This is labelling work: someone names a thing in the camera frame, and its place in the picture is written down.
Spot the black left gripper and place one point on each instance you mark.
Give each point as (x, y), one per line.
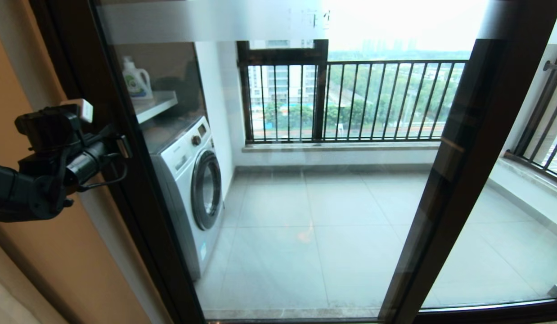
(53, 130)

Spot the dark framed sliding glass door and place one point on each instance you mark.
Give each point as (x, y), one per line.
(157, 234)

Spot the white stone shelf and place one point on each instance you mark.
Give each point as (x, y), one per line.
(154, 105)

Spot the white detergent bottle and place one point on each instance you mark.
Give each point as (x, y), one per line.
(137, 83)

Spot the white front-load washing machine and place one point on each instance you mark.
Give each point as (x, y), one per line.
(184, 180)

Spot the frosted white glass sticker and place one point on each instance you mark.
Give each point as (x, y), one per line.
(193, 20)

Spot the grey stone window sill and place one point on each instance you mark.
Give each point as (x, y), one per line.
(341, 146)

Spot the black metal balcony railing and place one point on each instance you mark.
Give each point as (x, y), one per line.
(395, 62)

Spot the black side balcony railing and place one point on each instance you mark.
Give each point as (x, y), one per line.
(555, 66)

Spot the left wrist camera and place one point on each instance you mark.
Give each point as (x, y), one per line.
(80, 110)

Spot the dark outer door frame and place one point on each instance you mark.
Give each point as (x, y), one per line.
(41, 18)

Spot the dark window frame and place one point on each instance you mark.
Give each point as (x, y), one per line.
(283, 56)

